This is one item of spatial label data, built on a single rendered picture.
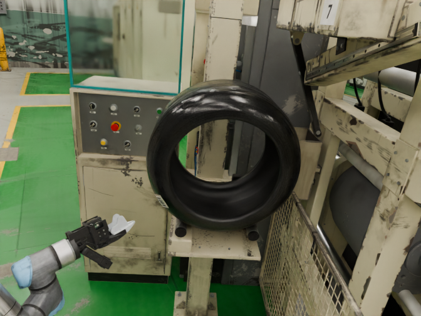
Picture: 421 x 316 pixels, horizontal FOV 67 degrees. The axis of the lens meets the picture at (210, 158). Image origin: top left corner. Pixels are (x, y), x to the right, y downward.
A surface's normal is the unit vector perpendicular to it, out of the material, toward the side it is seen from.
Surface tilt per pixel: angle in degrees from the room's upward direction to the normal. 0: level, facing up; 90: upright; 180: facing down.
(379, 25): 90
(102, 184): 90
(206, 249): 0
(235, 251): 0
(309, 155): 90
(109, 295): 0
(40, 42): 90
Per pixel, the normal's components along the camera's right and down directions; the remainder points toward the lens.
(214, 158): 0.04, 0.40
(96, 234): 0.64, 0.03
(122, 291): 0.09, -0.91
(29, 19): 0.41, 0.40
